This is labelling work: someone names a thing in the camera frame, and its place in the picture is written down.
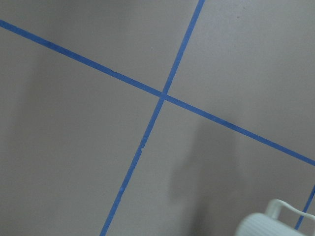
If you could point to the white mug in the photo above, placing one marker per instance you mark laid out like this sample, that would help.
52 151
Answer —
268 224

